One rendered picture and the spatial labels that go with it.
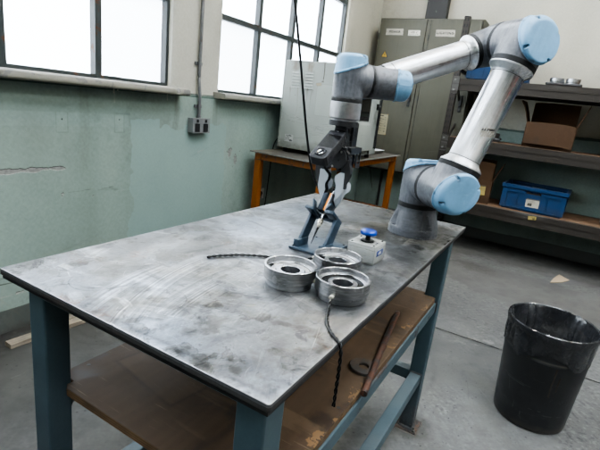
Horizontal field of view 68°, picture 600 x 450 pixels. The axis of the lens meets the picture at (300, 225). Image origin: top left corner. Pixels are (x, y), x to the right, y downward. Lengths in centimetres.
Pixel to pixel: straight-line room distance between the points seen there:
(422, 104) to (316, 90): 173
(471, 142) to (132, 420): 100
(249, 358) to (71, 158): 185
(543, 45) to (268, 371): 103
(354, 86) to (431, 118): 363
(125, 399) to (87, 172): 160
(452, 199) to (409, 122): 356
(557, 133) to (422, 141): 122
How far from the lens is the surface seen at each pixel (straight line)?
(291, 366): 64
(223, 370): 63
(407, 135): 476
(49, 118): 230
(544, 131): 425
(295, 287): 85
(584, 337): 219
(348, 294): 82
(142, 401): 100
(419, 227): 135
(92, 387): 105
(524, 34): 129
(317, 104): 323
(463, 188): 123
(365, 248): 106
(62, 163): 235
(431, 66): 132
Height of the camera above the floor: 115
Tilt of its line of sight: 15 degrees down
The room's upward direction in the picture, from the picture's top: 7 degrees clockwise
